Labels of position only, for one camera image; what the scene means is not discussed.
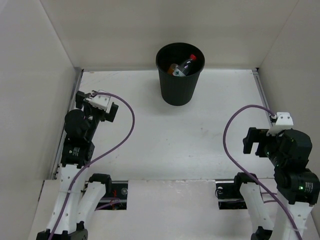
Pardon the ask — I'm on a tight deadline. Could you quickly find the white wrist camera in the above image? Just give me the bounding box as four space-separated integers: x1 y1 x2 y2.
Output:
85 89 111 112
266 112 294 136

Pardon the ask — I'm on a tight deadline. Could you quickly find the small orange juice bottle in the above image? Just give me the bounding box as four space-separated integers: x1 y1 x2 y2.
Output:
167 63 178 75

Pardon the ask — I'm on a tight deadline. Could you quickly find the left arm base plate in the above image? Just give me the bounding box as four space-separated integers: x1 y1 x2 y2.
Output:
97 181 129 211

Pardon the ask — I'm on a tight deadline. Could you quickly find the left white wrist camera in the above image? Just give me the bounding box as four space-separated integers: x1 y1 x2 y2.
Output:
85 89 111 112

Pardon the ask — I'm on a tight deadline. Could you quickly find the right aluminium frame rail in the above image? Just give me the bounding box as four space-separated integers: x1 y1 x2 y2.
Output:
252 67 276 126

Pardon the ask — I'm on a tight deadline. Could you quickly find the red label clear bottle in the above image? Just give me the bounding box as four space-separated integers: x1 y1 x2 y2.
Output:
172 54 197 77

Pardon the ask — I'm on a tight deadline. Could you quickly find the aluminium frame rail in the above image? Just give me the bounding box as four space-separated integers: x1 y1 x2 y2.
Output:
48 67 84 180
252 67 276 126

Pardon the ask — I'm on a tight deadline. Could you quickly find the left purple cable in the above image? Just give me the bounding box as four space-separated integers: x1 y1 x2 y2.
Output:
47 91 136 240

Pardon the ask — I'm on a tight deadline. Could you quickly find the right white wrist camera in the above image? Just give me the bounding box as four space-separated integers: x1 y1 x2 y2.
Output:
266 112 294 136

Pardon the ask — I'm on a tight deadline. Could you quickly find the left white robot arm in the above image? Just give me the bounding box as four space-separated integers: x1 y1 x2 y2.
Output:
36 90 119 240

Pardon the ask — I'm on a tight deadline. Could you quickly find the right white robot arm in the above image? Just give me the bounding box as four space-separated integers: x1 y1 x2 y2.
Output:
231 127 320 240

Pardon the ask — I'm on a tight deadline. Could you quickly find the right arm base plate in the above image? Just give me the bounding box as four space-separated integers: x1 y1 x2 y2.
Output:
215 179 247 210

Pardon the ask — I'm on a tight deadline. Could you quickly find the left aluminium frame rail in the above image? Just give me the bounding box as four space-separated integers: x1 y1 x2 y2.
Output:
48 67 84 180

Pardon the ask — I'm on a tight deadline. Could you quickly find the black plastic waste bin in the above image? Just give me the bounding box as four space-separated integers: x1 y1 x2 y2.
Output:
155 42 205 106

